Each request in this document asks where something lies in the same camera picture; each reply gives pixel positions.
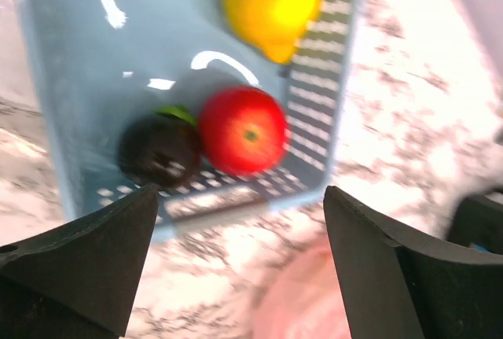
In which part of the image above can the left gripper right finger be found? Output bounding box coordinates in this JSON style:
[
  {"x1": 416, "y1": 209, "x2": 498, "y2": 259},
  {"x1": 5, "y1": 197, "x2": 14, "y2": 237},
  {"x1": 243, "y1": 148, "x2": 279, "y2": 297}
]
[{"x1": 323, "y1": 186, "x2": 502, "y2": 338}]

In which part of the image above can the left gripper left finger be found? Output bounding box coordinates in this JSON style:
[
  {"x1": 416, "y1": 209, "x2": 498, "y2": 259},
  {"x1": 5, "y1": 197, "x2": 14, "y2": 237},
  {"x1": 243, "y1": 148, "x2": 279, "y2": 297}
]
[{"x1": 1, "y1": 185, "x2": 158, "y2": 338}]

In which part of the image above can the pink plastic bag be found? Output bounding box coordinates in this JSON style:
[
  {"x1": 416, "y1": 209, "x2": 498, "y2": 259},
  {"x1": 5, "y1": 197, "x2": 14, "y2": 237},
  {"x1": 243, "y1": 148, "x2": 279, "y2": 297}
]
[{"x1": 252, "y1": 236, "x2": 351, "y2": 339}]

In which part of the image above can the red fake apple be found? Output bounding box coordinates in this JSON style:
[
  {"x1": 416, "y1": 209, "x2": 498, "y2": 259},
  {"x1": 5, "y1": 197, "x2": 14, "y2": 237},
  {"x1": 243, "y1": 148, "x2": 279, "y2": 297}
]
[{"x1": 198, "y1": 85, "x2": 288, "y2": 176}]

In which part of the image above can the yellow fake pear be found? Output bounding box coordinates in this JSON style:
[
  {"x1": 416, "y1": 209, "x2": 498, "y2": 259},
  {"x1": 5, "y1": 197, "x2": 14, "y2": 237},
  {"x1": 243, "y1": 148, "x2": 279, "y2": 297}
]
[{"x1": 222, "y1": 0, "x2": 322, "y2": 64}]

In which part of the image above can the black toolbox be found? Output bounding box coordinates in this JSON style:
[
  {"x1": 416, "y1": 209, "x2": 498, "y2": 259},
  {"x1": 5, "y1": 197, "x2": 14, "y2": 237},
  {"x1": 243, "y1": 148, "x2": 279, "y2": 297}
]
[{"x1": 446, "y1": 194, "x2": 502, "y2": 255}]

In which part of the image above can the blue plastic basket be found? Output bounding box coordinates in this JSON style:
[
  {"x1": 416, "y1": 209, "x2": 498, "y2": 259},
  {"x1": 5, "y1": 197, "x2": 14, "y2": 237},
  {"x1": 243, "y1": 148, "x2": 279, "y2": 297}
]
[{"x1": 16, "y1": 0, "x2": 359, "y2": 241}]

